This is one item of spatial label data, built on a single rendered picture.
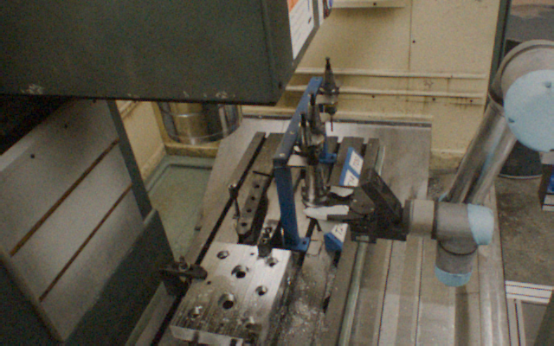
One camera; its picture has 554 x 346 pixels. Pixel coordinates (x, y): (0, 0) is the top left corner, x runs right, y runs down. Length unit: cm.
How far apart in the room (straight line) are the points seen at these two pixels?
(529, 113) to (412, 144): 126
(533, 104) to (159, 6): 57
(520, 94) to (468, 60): 116
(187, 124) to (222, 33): 24
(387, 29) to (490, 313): 104
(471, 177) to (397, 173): 93
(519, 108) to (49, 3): 75
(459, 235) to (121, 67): 68
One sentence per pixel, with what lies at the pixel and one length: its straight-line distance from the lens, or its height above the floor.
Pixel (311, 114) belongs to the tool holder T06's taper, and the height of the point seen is 127.
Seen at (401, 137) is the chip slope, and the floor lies 83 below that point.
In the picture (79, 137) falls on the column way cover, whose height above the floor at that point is 134.
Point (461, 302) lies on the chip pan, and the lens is 169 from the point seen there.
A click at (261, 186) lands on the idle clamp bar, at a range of 162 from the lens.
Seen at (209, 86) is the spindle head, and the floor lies 161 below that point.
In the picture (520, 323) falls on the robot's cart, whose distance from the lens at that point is 224.
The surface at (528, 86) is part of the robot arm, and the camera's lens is 81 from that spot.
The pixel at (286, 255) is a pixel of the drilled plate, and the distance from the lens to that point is 135.
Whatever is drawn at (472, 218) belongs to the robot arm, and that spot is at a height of 131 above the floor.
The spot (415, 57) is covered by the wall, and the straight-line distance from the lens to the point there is 195.
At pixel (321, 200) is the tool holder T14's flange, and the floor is 132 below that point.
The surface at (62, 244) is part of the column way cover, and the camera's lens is 137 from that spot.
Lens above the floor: 196
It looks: 36 degrees down
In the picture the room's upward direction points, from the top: 8 degrees counter-clockwise
